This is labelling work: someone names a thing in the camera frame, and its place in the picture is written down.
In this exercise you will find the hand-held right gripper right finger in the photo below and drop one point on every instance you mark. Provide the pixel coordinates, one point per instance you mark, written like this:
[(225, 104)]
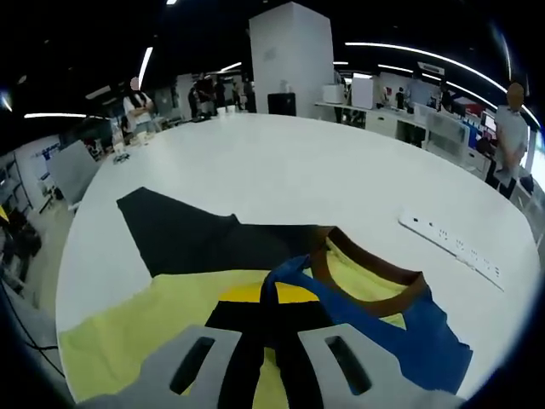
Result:
[(306, 353)]

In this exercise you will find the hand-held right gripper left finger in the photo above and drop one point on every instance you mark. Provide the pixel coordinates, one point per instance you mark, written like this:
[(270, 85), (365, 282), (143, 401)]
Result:
[(234, 349)]

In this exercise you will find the yellow blue grey garment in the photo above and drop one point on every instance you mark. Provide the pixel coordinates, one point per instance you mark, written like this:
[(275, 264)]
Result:
[(179, 238)]

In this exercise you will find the white power strip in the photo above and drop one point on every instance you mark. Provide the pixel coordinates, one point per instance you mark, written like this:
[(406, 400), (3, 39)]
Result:
[(451, 249)]

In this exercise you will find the black cabinet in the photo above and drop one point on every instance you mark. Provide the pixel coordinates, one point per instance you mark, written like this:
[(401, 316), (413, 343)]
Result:
[(281, 104)]

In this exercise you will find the white desk cabinet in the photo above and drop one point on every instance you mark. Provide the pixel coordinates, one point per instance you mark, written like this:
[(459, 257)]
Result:
[(447, 132)]

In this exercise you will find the ceiling light strips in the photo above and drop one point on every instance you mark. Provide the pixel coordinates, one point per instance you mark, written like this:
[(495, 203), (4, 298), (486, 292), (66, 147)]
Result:
[(145, 64)]

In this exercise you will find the ceiling air conditioner vent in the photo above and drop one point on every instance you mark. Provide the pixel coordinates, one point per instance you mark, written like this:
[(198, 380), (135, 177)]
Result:
[(431, 67)]

